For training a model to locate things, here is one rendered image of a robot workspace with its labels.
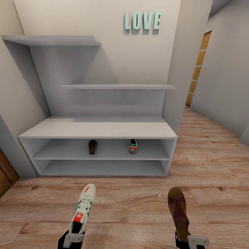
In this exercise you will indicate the sandal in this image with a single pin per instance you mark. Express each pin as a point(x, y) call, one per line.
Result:
point(177, 207)
point(92, 146)

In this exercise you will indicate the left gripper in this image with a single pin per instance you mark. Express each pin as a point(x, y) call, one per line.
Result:
point(74, 245)

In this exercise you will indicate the gym shoe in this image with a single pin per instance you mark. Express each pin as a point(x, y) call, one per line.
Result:
point(133, 144)
point(80, 217)

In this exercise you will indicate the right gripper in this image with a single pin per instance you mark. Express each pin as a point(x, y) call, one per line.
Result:
point(184, 245)

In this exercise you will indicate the door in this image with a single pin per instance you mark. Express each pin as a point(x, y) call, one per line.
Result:
point(8, 176)
point(198, 67)

